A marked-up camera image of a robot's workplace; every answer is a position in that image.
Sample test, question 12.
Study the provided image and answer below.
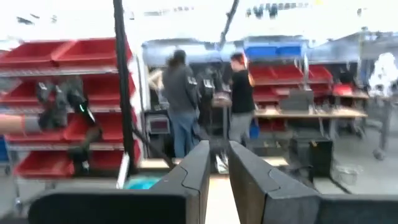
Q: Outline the wooden top workbench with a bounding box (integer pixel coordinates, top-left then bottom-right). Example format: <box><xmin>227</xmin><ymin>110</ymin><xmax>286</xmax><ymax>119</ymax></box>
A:
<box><xmin>254</xmin><ymin>107</ymin><xmax>369</xmax><ymax>141</ymax></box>

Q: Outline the person's hand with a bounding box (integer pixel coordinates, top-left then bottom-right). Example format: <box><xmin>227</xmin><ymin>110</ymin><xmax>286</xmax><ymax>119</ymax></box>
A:
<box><xmin>0</xmin><ymin>114</ymin><xmax>41</xmax><ymax>135</ymax></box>

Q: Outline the rolling metal workbench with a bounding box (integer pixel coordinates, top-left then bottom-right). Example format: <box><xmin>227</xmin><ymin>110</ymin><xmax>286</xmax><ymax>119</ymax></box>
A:
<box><xmin>365</xmin><ymin>93</ymin><xmax>398</xmax><ymax>161</ymax></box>

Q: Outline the silver metal bracket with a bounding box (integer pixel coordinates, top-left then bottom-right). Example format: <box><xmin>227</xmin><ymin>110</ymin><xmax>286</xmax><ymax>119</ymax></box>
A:
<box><xmin>116</xmin><ymin>152</ymin><xmax>131</xmax><ymax>190</ymax></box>

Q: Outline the person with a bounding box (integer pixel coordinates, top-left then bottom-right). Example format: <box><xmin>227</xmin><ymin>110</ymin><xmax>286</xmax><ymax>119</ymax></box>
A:
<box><xmin>161</xmin><ymin>49</ymin><xmax>201</xmax><ymax>159</ymax></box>
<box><xmin>228</xmin><ymin>52</ymin><xmax>256</xmax><ymax>147</ymax></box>

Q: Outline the dark grey monitor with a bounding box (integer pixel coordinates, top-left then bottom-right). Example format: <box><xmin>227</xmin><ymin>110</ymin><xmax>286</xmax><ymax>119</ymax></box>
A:
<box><xmin>279</xmin><ymin>88</ymin><xmax>315</xmax><ymax>111</ymax></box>

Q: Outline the blue plastic storage bin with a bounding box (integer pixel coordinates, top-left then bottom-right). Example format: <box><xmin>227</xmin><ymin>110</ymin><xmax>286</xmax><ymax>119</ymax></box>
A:
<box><xmin>244</xmin><ymin>43</ymin><xmax>278</xmax><ymax>60</ymax></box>
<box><xmin>275</xmin><ymin>42</ymin><xmax>304</xmax><ymax>58</ymax></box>
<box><xmin>0</xmin><ymin>136</ymin><xmax>9</xmax><ymax>163</ymax></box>

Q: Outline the blue-framed red screen device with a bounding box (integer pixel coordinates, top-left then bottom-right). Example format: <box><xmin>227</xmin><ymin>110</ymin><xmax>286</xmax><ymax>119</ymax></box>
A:
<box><xmin>146</xmin><ymin>113</ymin><xmax>171</xmax><ymax>135</ymax></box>

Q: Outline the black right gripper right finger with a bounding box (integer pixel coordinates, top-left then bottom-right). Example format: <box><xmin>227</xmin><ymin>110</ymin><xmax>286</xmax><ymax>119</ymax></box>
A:
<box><xmin>228</xmin><ymin>140</ymin><xmax>398</xmax><ymax>224</ymax></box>

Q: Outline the black cabinet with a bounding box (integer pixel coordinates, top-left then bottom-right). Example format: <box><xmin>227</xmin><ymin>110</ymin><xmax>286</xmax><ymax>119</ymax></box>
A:
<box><xmin>287</xmin><ymin>136</ymin><xmax>334</xmax><ymax>181</ymax></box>

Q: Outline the red plastic storage bin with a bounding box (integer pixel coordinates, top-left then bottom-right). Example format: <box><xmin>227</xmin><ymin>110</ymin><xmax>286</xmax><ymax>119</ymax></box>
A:
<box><xmin>14</xmin><ymin>151</ymin><xmax>75</xmax><ymax>179</ymax></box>
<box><xmin>4</xmin><ymin>123</ymin><xmax>68</xmax><ymax>143</ymax></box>
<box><xmin>0</xmin><ymin>40</ymin><xmax>68</xmax><ymax>68</ymax></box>
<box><xmin>307</xmin><ymin>65</ymin><xmax>334</xmax><ymax>84</ymax></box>
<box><xmin>248</xmin><ymin>65</ymin><xmax>278</xmax><ymax>85</ymax></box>
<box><xmin>0</xmin><ymin>80</ymin><xmax>57</xmax><ymax>106</ymax></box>
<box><xmin>273</xmin><ymin>64</ymin><xmax>305</xmax><ymax>85</ymax></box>
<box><xmin>81</xmin><ymin>73</ymin><xmax>137</xmax><ymax>106</ymax></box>
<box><xmin>331</xmin><ymin>83</ymin><xmax>354</xmax><ymax>97</ymax></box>
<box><xmin>51</xmin><ymin>37</ymin><xmax>134</xmax><ymax>67</ymax></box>
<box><xmin>63</xmin><ymin>111</ymin><xmax>138</xmax><ymax>143</ymax></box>
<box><xmin>89</xmin><ymin>142</ymin><xmax>142</xmax><ymax>171</ymax></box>
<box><xmin>252</xmin><ymin>86</ymin><xmax>280</xmax><ymax>103</ymax></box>

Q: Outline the chrome wire shelf rack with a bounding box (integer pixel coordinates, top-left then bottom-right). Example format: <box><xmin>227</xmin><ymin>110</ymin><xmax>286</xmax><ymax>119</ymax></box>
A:
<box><xmin>0</xmin><ymin>37</ymin><xmax>144</xmax><ymax>215</ymax></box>

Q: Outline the small blue plastic bin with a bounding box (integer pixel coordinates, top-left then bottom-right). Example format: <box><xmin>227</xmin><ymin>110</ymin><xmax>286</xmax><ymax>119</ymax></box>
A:
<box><xmin>249</xmin><ymin>119</ymin><xmax>261</xmax><ymax>139</ymax></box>

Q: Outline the teal translucent round plate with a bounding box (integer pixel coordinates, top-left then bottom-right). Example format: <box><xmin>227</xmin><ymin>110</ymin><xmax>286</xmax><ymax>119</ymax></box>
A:
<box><xmin>123</xmin><ymin>175</ymin><xmax>162</xmax><ymax>190</ymax></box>

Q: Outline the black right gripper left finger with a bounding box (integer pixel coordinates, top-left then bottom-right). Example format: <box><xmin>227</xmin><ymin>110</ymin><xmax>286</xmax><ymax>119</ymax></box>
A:
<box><xmin>27</xmin><ymin>140</ymin><xmax>211</xmax><ymax>224</ymax></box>

